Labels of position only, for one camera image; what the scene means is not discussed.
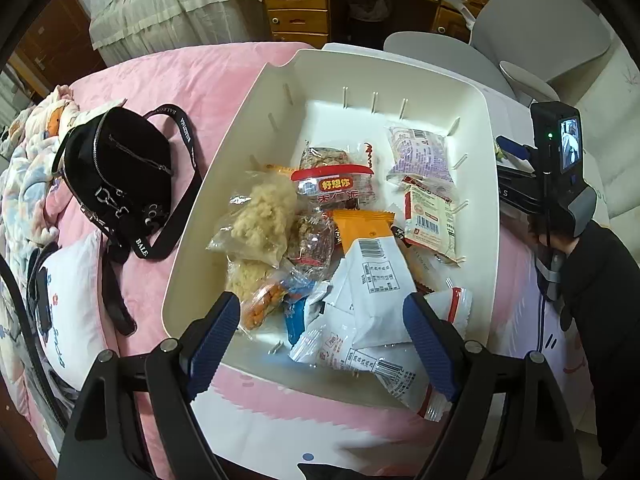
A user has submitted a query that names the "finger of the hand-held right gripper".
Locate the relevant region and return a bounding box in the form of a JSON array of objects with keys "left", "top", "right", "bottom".
[{"left": 494, "top": 134, "right": 533, "bottom": 162}]

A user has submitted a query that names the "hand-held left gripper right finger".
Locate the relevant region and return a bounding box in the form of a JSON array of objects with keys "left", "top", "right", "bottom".
[{"left": 402, "top": 292, "right": 585, "bottom": 480}]

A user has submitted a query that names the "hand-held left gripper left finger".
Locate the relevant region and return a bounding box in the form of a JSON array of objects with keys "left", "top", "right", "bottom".
[{"left": 57, "top": 291, "right": 242, "bottom": 480}]

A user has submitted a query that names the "white printed snack packet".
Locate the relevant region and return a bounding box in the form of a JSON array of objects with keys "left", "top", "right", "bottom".
[
  {"left": 325, "top": 237, "right": 418, "bottom": 321},
  {"left": 425, "top": 287, "right": 473, "bottom": 331},
  {"left": 290, "top": 310, "right": 446, "bottom": 421}
]

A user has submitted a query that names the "orange snack ball packet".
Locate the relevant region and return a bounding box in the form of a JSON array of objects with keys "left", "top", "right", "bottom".
[{"left": 239, "top": 277, "right": 291, "bottom": 332}]

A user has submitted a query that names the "yellow snack clear packet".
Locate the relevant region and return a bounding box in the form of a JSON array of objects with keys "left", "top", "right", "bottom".
[{"left": 225, "top": 260, "right": 281, "bottom": 306}]

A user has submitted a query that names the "purple white snack packet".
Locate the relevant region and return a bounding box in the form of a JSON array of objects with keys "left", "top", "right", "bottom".
[{"left": 385, "top": 126, "right": 457, "bottom": 186}]

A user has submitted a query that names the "blue snack packet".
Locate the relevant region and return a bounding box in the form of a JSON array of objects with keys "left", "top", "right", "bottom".
[{"left": 282, "top": 280, "right": 326, "bottom": 346}]

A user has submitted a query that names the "red bordered snack packet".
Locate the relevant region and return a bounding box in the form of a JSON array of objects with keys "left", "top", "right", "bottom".
[{"left": 400, "top": 175, "right": 462, "bottom": 266}]

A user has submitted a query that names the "pale fluffy snack clear packet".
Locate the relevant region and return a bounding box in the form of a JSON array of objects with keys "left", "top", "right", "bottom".
[{"left": 207, "top": 170, "right": 301, "bottom": 268}]

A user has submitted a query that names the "brown nut snack packet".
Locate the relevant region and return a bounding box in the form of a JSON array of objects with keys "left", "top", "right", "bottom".
[{"left": 285, "top": 212, "right": 335, "bottom": 278}]

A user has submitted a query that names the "red label clear snack packet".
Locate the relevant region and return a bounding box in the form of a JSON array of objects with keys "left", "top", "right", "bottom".
[{"left": 290, "top": 145, "right": 377, "bottom": 211}]

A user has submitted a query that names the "white plastic storage bin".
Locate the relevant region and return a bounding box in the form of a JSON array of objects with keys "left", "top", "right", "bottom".
[{"left": 161, "top": 46, "right": 503, "bottom": 376}]

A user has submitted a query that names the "black shoulder bag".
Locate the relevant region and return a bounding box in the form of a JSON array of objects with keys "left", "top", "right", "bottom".
[{"left": 60, "top": 104, "right": 203, "bottom": 336}]

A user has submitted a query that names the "person's right forearm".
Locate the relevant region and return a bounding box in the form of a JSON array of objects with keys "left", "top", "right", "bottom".
[{"left": 547, "top": 220, "right": 640, "bottom": 466}]

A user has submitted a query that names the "cartoon printed mat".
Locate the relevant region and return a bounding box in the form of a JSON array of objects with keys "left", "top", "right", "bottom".
[{"left": 190, "top": 42, "right": 601, "bottom": 480}]

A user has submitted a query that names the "grey office chair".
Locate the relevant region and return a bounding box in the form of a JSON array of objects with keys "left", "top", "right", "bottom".
[{"left": 382, "top": 0, "right": 613, "bottom": 111}]

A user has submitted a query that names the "white printed pillow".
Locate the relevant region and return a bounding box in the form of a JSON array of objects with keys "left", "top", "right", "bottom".
[{"left": 27, "top": 230, "right": 118, "bottom": 391}]

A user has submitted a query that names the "black waste bin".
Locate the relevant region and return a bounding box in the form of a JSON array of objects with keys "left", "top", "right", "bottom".
[{"left": 345, "top": 0, "right": 391, "bottom": 23}]

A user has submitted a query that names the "printed blanket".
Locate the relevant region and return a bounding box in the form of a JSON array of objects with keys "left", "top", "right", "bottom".
[{"left": 0, "top": 82, "right": 81, "bottom": 321}]

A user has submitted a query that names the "pink bed sheet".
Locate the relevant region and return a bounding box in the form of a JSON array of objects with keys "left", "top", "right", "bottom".
[{"left": 25, "top": 40, "right": 321, "bottom": 461}]

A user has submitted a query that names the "white lace furniture cover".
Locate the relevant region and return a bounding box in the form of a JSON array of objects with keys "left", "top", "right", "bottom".
[{"left": 89, "top": 0, "right": 273, "bottom": 66}]

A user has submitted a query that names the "wooden door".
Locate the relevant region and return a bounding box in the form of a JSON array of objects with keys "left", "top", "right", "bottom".
[{"left": 10, "top": 0, "right": 108, "bottom": 101}]

